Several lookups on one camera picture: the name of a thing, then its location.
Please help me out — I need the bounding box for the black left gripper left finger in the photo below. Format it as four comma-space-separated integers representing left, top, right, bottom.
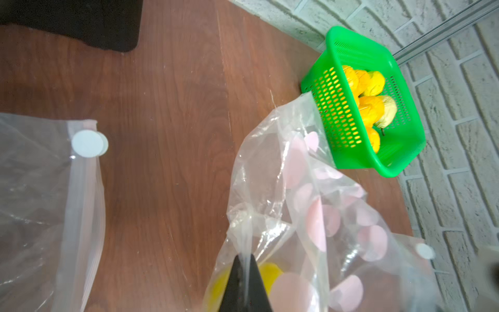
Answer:
219, 254, 247, 312

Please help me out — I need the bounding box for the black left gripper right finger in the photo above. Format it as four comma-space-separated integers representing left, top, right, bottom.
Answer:
246, 255, 272, 312

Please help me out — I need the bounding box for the clear zip bag with pears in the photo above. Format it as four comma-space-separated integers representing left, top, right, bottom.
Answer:
204, 93, 444, 311

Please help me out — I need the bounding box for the orange yellow pear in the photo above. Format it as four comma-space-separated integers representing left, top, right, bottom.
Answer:
358, 96, 384, 127

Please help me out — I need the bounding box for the green plastic basket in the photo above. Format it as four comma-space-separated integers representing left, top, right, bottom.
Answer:
301, 26, 426, 178

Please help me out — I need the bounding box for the black plastic toolbox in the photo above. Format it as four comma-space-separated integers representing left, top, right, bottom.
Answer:
1, 0, 144, 52

